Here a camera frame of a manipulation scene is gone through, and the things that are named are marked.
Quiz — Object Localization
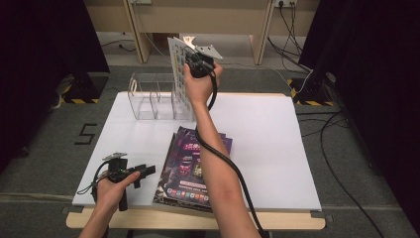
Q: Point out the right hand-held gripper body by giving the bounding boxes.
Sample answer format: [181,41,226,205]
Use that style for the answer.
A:
[184,44,224,79]

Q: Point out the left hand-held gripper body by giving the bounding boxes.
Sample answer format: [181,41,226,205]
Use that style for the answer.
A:
[102,152,134,212]

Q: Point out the white picture-grid magazine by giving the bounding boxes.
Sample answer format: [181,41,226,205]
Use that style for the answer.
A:
[166,35,196,122]

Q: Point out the purple and blue magazine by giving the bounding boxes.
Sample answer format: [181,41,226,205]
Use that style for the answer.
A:
[157,126,229,207]

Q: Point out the clear acrylic magazine rack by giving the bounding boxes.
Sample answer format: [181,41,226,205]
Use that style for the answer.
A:
[128,72,196,121]

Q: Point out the person's right hand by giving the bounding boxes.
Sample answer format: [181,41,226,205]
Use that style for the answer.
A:
[182,61,225,108]

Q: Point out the person's left hand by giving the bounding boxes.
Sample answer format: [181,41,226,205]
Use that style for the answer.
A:
[94,172,142,213]

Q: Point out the brown cardboard box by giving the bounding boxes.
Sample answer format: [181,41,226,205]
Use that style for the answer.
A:
[152,33,181,50]

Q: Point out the light wooden table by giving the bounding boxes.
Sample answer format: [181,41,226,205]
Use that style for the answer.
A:
[65,91,326,231]

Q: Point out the beige wooden desk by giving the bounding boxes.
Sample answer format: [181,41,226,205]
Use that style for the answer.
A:
[82,0,321,65]

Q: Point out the white table board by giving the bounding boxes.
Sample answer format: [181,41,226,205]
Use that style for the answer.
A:
[71,91,323,212]

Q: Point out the black curtain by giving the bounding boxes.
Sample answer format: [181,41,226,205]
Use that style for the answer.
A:
[297,0,420,229]
[0,0,111,175]

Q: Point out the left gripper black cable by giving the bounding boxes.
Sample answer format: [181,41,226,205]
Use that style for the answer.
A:
[76,161,112,202]

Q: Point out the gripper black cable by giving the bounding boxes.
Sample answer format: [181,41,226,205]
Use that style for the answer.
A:
[76,161,112,202]
[194,70,270,238]

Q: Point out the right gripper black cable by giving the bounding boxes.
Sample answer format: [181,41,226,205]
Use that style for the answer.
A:
[194,70,270,238]

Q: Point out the black wall power cables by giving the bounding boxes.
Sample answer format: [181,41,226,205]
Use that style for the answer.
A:
[266,2,313,73]

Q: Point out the thin black floor cable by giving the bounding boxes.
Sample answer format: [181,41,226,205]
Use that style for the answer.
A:
[296,111,352,138]

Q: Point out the thick black floor cable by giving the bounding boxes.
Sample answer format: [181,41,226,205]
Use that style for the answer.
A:
[319,111,386,238]

